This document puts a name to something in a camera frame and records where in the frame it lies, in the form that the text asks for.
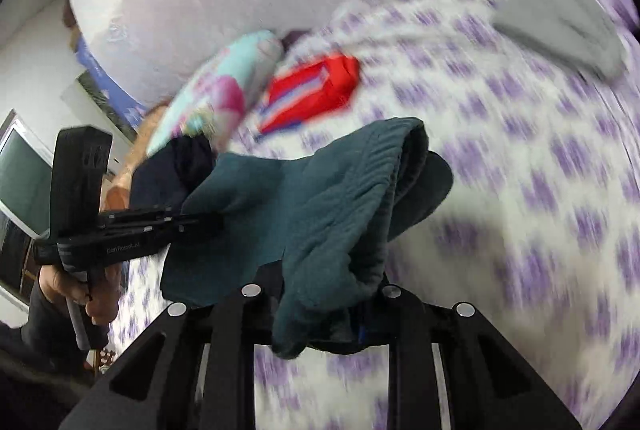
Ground dark teal sweatpants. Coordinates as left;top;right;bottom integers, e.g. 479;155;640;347
160;117;454;358

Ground person's left hand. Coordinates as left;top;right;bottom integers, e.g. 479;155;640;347
38;263;122;326

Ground orange brown blanket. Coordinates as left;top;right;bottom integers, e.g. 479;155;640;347
100;101;169;211

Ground navy blue folded pants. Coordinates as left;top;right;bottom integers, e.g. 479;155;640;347
129;134;217;209

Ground purple floral bed sheet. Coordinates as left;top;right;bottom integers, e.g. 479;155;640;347
106;0;640;430

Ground floral pink teal pillow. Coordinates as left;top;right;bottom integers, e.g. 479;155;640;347
146;30;283;156

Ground red white blue garment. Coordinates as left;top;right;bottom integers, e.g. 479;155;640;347
258;54;360;136

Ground grey folded garment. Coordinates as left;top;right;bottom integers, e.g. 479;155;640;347
494;0;626;82

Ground blue wall poster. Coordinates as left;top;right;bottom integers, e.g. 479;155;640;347
76;37;146;130

